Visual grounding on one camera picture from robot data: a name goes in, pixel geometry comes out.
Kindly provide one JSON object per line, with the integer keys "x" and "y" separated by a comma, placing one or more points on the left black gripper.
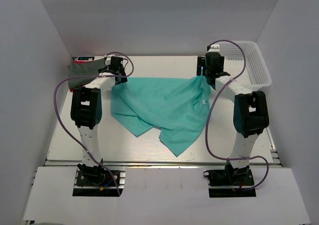
{"x": 124, "y": 80}

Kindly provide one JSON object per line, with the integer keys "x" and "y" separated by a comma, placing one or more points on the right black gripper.
{"x": 201, "y": 63}

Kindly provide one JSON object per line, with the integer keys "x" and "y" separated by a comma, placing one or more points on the teal t-shirt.
{"x": 177, "y": 106}

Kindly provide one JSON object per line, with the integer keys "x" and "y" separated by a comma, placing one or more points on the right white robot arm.
{"x": 250, "y": 112}

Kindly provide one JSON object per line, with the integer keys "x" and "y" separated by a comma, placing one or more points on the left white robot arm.
{"x": 95, "y": 78}

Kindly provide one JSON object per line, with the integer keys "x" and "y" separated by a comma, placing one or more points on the blue white card box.
{"x": 85, "y": 58}

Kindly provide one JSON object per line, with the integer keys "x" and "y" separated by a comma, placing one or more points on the folded grey t-shirt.
{"x": 87, "y": 72}

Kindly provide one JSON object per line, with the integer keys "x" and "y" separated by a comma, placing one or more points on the white plastic mesh basket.
{"x": 245, "y": 60}

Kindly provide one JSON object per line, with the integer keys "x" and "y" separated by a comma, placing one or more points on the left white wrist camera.
{"x": 107, "y": 58}

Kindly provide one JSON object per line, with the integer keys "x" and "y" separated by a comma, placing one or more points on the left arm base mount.
{"x": 97, "y": 182}

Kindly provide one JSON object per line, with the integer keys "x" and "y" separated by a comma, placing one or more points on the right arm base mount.
{"x": 230, "y": 182}

